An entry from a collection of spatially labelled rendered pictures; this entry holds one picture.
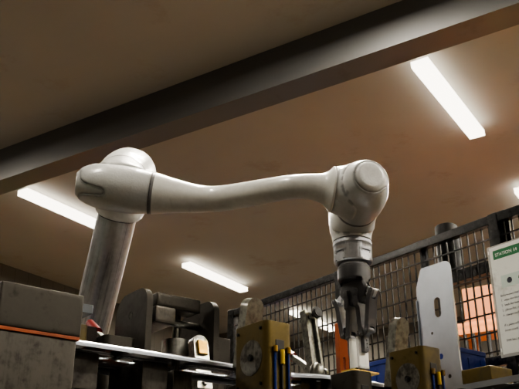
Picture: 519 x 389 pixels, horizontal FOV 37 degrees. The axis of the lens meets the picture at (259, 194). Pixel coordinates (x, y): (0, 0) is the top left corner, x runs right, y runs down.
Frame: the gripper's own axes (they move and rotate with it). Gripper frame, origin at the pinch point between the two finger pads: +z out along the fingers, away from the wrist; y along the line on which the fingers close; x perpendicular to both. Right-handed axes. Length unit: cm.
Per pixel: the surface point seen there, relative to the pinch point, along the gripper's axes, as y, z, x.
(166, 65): -271, -261, 105
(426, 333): -2.6, -9.2, 26.6
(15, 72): -343, -261, 27
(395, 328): 17.7, -1.0, -7.3
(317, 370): 1.1, 5.3, -13.5
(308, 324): -14.8, -9.5, -1.3
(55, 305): 21, 7, -80
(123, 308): -24, -8, -46
